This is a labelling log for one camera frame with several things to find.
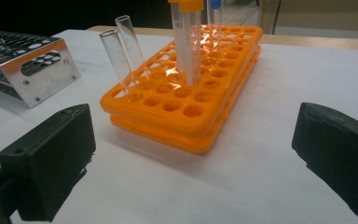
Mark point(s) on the beige wooden panel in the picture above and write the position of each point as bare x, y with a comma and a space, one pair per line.
323, 15

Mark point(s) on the metal test tube rack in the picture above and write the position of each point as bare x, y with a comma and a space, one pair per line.
43, 74

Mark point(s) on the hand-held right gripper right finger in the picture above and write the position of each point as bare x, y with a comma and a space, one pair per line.
338, 155

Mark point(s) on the white table sheet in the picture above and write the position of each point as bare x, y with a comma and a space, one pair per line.
261, 161

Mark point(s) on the orange-capped test tube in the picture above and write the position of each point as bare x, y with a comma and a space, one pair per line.
176, 37
193, 46

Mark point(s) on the glass test tube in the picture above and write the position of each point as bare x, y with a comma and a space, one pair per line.
130, 40
115, 56

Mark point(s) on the orange plastic test tube rack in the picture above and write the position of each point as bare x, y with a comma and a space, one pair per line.
167, 124

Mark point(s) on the dark cabinet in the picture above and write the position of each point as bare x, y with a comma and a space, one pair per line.
59, 14

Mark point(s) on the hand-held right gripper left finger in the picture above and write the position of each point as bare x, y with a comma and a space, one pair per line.
46, 161

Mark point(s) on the blue-capped test tube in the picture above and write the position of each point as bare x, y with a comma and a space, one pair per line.
215, 21

